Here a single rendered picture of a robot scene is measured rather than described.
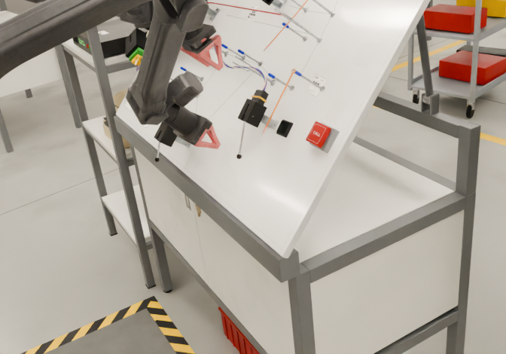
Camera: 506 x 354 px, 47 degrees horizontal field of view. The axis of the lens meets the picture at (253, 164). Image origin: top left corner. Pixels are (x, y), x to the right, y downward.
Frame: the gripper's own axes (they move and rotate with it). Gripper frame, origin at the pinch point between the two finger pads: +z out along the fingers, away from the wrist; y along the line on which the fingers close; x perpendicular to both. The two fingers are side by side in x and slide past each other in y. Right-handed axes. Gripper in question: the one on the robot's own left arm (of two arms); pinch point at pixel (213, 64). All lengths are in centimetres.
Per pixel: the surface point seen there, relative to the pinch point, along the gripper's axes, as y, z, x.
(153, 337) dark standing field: 70, 107, 62
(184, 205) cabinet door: 42, 52, 21
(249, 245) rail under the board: -11.6, 37.4, 21.6
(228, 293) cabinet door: 17, 70, 31
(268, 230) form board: -17.3, 33.1, 16.7
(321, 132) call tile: -22.8, 19.2, -4.9
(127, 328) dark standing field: 82, 103, 67
